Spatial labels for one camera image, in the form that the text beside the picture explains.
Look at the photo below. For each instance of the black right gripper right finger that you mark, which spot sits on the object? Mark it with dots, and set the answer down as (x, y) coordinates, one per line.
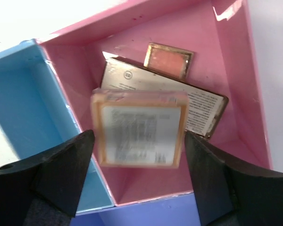
(230, 191)

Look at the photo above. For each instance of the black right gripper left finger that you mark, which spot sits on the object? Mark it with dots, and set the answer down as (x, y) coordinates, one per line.
(45, 189)

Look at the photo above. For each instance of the gold long eyeshadow palette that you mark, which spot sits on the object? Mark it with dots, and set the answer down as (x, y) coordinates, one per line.
(205, 107)

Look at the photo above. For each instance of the peach square compact box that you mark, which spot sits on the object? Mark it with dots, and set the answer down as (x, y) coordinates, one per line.
(136, 128)

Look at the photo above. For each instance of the small pink blush compact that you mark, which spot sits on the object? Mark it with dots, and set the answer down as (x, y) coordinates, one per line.
(172, 61)

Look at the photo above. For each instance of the dark blue organizer bin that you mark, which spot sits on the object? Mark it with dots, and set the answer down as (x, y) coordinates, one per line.
(174, 211)

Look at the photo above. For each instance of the light blue organizer bin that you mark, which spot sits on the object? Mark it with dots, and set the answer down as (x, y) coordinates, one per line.
(34, 114)

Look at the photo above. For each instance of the pink organizer bin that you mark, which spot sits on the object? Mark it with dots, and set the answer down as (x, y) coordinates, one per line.
(217, 31)

